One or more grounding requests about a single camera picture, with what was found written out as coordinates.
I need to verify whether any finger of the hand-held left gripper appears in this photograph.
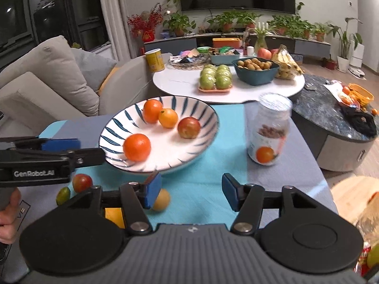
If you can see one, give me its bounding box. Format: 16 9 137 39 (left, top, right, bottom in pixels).
0 136 81 152
0 147 106 171

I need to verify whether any plastic bag of oranges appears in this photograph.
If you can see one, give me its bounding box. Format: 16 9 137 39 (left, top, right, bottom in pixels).
324 81 360 108

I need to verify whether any clear plastic bag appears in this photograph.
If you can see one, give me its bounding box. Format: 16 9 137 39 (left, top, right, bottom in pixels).
354 192 379 275

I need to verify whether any tall plant in white pot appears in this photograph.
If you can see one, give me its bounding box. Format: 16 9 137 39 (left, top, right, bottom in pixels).
327 17 363 73

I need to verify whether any bunch of bananas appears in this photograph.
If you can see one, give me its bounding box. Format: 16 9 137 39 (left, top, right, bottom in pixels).
272 45 305 80

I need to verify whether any spider plant in glass vase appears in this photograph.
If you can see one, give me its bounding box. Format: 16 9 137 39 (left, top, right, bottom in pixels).
247 22 277 51

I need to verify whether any glass snack tray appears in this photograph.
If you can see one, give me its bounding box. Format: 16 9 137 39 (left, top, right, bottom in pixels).
168 54 211 71

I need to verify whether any beige sofa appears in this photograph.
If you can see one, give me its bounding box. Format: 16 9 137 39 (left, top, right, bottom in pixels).
0 35 154 142

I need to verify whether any small red fruit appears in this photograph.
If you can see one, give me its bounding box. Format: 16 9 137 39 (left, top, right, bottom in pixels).
72 173 93 193

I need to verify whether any dark blue bowl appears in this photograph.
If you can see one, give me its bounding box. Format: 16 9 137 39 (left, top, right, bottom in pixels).
232 58 280 86

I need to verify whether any dark marble round table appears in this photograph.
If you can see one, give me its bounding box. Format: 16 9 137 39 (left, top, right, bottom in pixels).
289 74 379 172

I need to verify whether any beige cushion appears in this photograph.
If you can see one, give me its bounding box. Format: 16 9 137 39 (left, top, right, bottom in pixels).
0 35 99 117

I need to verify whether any small plant in red pot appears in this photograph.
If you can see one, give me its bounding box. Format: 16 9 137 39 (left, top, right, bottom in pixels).
323 56 338 71

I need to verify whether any potted green plant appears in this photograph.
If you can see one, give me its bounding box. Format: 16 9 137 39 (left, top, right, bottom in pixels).
266 15 292 36
312 22 329 42
163 12 196 37
292 18 314 40
237 11 262 30
206 10 237 33

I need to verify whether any blue grey striped cloth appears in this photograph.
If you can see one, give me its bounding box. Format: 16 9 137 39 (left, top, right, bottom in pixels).
0 101 339 284

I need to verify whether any large yellow orange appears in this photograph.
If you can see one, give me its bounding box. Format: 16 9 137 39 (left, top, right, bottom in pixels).
104 208 126 229

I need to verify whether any yellow pillow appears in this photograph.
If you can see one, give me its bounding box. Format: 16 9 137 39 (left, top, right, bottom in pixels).
97 67 120 97

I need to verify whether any white robot vacuum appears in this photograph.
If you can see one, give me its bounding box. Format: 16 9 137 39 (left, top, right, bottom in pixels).
347 67 366 79

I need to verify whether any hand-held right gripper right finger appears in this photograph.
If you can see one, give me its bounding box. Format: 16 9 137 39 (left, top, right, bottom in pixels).
221 172 316 235

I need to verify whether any pile of longans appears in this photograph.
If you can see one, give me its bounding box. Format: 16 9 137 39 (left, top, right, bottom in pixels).
237 58 271 71

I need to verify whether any white blue striped bowl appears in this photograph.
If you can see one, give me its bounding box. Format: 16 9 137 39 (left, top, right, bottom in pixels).
99 95 220 175

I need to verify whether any orange box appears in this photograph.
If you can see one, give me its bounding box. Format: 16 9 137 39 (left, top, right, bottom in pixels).
212 37 240 49

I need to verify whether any brown round fruit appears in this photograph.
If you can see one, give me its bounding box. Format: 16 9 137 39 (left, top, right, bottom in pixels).
152 188 171 212

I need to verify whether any yellow can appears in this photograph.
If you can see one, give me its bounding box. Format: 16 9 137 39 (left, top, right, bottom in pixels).
144 49 165 73

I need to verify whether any round white table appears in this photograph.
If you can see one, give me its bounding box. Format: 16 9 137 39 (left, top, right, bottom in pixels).
152 52 305 105

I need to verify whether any black cloth bag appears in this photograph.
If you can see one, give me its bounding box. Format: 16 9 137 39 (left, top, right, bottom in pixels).
340 105 378 138

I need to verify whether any white vacuum dock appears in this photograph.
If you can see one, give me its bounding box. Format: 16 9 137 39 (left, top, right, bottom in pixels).
351 43 365 68

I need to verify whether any dark window frame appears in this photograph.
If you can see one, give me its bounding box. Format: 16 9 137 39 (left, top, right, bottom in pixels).
0 0 110 68

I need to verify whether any grey pillow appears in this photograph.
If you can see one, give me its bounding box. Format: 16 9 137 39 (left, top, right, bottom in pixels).
71 48 117 93

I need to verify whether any red berry plant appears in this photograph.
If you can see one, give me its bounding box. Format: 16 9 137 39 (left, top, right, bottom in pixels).
127 3 165 43

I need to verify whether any person's left hand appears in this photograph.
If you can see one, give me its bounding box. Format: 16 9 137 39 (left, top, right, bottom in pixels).
0 188 22 244

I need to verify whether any orange plastic basket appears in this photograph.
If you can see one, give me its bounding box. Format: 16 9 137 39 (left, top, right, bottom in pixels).
347 83 374 104

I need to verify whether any light blue container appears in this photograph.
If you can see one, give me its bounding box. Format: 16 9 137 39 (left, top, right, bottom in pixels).
209 52 240 66

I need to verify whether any light curtain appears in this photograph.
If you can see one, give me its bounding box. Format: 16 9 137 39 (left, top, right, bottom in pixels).
98 0 140 62

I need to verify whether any small green fruit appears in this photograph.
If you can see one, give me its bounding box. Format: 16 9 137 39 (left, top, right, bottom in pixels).
56 187 71 206

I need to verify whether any glass jar with orange label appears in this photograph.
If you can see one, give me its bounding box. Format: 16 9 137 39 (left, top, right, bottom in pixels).
247 93 293 166

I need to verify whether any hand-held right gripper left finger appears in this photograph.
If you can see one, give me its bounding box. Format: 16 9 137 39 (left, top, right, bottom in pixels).
69 171 163 234

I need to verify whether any grey television cabinet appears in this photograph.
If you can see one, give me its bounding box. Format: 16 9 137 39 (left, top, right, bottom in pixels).
144 32 332 62

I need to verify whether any pack of green apples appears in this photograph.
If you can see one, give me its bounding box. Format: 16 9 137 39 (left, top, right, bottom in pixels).
198 64 234 93

